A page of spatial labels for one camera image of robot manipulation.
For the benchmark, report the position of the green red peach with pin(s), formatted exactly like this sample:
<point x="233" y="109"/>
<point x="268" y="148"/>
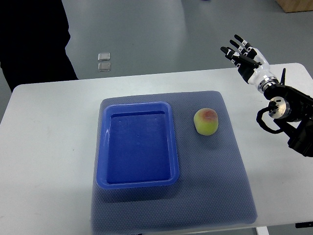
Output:
<point x="206" y="121"/>

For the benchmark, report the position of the blue plastic tray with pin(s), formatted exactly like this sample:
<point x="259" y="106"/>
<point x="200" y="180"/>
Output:
<point x="137" y="146"/>

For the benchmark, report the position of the grey blue textured mat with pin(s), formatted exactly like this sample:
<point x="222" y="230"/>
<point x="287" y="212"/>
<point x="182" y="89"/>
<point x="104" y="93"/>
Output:
<point x="212" y="188"/>

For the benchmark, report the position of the person in black clothes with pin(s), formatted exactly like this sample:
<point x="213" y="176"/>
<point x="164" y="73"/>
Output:
<point x="33" y="39"/>

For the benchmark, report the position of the brown cardboard box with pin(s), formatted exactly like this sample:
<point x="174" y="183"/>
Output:
<point x="292" y="6"/>

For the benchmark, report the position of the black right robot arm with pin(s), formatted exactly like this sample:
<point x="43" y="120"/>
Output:
<point x="291" y="110"/>

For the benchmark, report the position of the upper metal floor plate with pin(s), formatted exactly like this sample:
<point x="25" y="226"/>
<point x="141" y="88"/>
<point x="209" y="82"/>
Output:
<point x="104" y="56"/>

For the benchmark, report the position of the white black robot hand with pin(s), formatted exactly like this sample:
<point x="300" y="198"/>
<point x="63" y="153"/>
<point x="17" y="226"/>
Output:
<point x="251" y="64"/>

